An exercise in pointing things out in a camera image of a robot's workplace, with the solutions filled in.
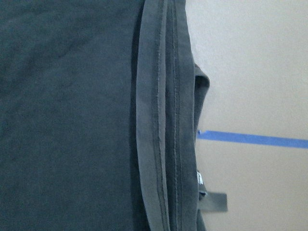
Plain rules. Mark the black graphic t-shirt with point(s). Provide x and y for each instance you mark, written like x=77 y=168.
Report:
x=99 y=106

